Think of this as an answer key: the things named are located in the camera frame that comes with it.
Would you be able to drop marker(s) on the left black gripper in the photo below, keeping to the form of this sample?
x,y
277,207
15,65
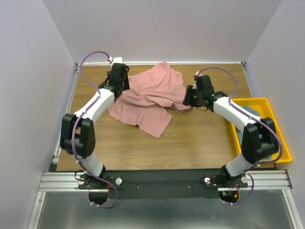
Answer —
x,y
126,84

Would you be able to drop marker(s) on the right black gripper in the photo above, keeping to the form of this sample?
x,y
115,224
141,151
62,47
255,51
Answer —
x,y
188,100

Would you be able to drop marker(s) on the pink t shirt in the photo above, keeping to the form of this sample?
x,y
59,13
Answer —
x,y
151,92

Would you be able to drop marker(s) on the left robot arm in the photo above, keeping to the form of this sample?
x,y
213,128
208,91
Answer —
x,y
77,130

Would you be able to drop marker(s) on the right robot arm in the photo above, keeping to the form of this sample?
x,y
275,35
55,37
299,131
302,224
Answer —
x,y
259,140

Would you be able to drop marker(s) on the blue t shirt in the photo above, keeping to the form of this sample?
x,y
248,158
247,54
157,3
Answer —
x,y
240,135

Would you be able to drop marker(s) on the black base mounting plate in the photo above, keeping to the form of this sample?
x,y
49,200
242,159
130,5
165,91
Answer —
x,y
161,184

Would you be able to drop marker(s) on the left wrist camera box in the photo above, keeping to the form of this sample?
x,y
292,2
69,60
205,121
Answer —
x,y
116,60

